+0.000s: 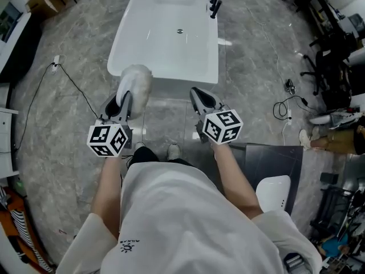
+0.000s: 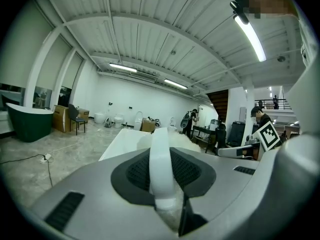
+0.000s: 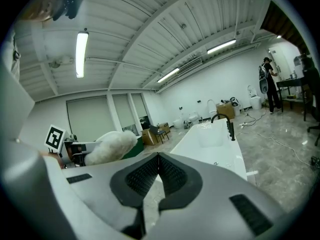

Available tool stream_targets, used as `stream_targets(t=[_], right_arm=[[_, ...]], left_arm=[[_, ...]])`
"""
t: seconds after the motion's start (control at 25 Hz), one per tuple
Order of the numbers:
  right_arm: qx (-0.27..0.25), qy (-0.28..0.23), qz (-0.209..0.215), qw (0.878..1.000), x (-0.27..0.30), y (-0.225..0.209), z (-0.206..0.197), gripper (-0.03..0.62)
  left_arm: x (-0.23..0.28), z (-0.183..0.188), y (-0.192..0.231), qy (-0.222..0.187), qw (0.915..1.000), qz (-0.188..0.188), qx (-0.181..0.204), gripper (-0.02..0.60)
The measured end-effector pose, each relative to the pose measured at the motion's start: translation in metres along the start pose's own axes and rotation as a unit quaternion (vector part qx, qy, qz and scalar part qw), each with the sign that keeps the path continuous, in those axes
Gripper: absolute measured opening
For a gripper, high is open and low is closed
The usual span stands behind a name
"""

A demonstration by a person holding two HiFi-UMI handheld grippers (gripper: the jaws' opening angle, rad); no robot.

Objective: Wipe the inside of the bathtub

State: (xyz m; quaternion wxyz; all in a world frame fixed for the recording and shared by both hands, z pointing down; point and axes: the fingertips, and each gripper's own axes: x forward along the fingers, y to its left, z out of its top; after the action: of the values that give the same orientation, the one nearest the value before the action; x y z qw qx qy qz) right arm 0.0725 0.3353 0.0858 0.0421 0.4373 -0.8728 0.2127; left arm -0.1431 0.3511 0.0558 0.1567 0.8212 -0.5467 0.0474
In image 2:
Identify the black cabinet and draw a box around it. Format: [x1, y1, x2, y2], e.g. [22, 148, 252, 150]
[226, 120, 248, 147]

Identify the round white toilet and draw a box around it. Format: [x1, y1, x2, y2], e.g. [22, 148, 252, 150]
[94, 110, 108, 124]

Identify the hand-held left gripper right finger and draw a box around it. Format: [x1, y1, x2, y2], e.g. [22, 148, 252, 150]
[169, 131, 320, 237]

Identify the black balcony railing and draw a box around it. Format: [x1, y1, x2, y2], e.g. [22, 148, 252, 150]
[254, 98, 287, 110]

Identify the white bathtub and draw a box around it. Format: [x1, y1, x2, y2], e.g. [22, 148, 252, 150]
[98, 128, 156, 162]

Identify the large cardboard box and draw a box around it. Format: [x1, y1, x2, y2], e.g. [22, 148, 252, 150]
[51, 104, 72, 134]

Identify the person's white clothing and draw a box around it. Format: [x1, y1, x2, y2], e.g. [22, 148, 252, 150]
[283, 11, 320, 135]

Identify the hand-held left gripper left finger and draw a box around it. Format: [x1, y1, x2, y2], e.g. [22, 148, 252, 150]
[24, 146, 186, 237]

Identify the long ceiling light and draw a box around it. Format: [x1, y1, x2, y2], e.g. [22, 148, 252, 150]
[233, 13, 268, 63]

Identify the black power cable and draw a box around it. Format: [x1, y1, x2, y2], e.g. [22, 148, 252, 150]
[0, 153, 54, 188]

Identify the black head camera mount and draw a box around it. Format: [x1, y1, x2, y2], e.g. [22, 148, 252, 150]
[229, 0, 250, 25]

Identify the white fluffy wiper with handle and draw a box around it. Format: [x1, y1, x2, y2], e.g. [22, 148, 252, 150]
[136, 127, 202, 231]

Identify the ceiling air conditioner unit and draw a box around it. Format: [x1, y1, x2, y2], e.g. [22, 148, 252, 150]
[128, 71, 158, 83]

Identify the dark grey chair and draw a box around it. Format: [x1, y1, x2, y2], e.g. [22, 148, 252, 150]
[67, 103, 87, 136]

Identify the white toilet with raised lid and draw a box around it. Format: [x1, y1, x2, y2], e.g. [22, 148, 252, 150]
[134, 110, 144, 130]

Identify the black office chair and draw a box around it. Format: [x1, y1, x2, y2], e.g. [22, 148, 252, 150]
[212, 123, 228, 153]

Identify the brown wooden staircase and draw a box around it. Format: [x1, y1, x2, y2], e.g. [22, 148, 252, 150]
[205, 89, 230, 124]

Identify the black table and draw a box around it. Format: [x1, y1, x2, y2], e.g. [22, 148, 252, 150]
[191, 124, 217, 149]

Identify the open cardboard box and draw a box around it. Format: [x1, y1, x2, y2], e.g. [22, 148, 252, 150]
[141, 117, 157, 133]

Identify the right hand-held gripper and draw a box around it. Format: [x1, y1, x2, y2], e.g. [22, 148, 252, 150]
[216, 120, 282, 160]

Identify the small cardboard box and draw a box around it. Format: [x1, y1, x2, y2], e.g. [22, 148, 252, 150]
[76, 108, 90, 124]

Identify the dark green bathtub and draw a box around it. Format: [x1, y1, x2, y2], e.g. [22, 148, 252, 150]
[5, 102, 55, 143]

